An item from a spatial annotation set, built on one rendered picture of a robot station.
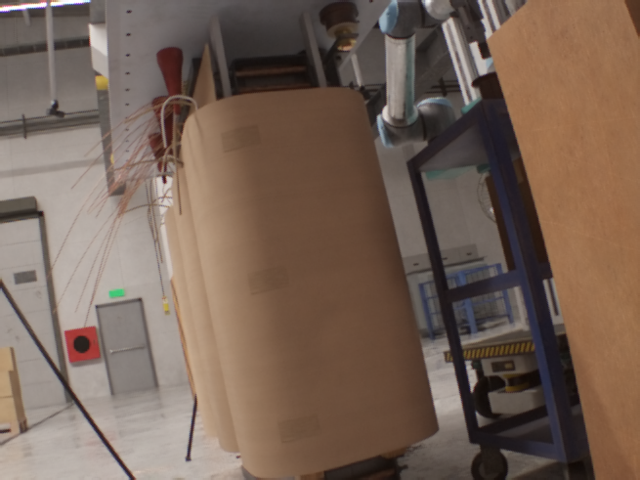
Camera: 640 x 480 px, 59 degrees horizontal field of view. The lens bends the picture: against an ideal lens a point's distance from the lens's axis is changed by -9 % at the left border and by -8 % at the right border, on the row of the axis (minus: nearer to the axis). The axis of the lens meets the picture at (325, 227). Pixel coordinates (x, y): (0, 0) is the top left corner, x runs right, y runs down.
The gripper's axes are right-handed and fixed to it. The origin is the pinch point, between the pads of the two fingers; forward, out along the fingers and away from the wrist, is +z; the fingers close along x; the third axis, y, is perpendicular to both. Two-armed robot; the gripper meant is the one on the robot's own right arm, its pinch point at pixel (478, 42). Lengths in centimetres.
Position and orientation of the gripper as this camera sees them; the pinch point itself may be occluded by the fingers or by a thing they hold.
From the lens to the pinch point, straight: 151.2
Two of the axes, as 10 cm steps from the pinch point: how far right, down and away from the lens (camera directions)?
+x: -4.8, -0.5, -8.7
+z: 2.1, 9.6, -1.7
